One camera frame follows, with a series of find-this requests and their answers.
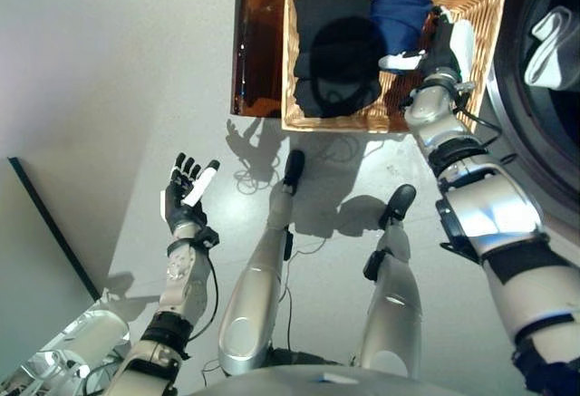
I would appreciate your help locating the silver robot leg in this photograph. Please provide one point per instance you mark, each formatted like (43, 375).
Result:
(251, 305)
(394, 305)

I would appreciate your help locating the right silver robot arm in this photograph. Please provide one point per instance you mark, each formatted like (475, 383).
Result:
(489, 205)

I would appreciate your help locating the grey front-loading washing machine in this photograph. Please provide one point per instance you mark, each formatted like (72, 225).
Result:
(512, 133)

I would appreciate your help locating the black baseboard strip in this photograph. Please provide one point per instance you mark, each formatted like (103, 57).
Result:
(54, 228)

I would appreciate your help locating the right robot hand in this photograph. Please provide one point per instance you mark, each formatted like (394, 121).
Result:
(441, 51)

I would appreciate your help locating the left silver robot leg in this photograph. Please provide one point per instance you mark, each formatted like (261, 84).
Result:
(251, 305)

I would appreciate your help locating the right silver robot leg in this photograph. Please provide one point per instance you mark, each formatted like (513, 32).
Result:
(394, 305)

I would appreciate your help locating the white garment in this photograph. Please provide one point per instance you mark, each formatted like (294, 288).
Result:
(553, 51)

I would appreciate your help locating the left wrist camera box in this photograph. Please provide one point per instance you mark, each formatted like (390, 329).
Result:
(207, 237)

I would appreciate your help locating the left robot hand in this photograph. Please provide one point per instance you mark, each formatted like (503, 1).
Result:
(183, 205)

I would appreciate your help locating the navy blue garment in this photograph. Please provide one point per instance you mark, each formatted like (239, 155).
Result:
(399, 15)

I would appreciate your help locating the grey robot torso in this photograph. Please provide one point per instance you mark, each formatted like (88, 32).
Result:
(326, 382)

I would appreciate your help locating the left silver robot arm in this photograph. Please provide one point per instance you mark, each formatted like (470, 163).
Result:
(181, 278)

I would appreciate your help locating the large wicker laundry basket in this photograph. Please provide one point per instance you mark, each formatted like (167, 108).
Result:
(480, 15)

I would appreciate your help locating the folded black garment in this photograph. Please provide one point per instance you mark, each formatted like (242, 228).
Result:
(331, 6)

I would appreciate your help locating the black garment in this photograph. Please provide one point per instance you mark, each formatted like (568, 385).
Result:
(331, 6)
(335, 92)

